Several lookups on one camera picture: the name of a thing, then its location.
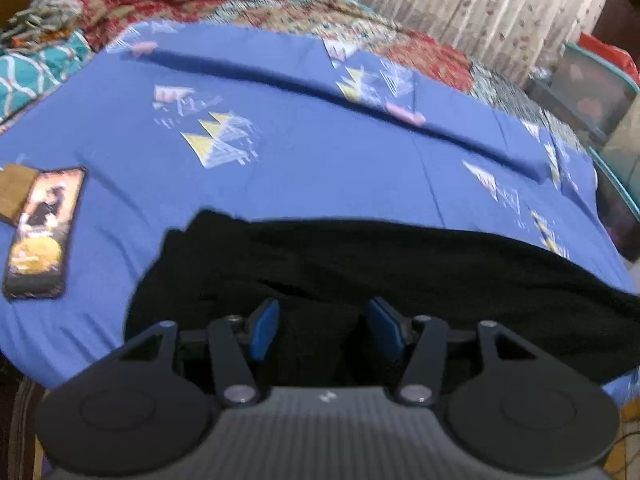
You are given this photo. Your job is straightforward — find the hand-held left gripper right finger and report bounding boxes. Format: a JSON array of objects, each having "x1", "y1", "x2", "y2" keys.
[{"x1": 366, "y1": 298, "x2": 541, "y2": 407}]

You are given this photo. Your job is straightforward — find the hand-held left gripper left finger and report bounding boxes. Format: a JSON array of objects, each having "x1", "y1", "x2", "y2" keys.
[{"x1": 118, "y1": 298, "x2": 281, "y2": 407}]

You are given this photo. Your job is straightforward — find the black pants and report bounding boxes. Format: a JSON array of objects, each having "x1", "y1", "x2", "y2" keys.
[{"x1": 122, "y1": 209, "x2": 640, "y2": 386}]

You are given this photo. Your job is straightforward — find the blue printed bedsheet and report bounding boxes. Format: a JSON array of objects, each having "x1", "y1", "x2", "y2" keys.
[{"x1": 0, "y1": 20, "x2": 640, "y2": 407}]

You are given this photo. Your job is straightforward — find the smartphone with printed case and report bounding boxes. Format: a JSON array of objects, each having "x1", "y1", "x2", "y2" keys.
[{"x1": 2, "y1": 167, "x2": 87, "y2": 301}]

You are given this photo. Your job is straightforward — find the teal-rimmed clear storage bin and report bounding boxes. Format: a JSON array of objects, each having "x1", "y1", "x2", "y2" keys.
[{"x1": 524, "y1": 32, "x2": 640, "y2": 261}]

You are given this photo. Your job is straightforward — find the beige leaf-print curtain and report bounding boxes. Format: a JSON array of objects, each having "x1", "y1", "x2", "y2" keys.
[{"x1": 225, "y1": 0, "x2": 622, "y2": 88}]

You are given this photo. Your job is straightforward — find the teal patterned pillow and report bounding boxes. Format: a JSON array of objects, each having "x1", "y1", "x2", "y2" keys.
[{"x1": 0, "y1": 30, "x2": 94, "y2": 124}]

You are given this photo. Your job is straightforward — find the crumpled floral cloth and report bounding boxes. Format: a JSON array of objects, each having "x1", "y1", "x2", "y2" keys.
[{"x1": 0, "y1": 0, "x2": 84, "y2": 50}]

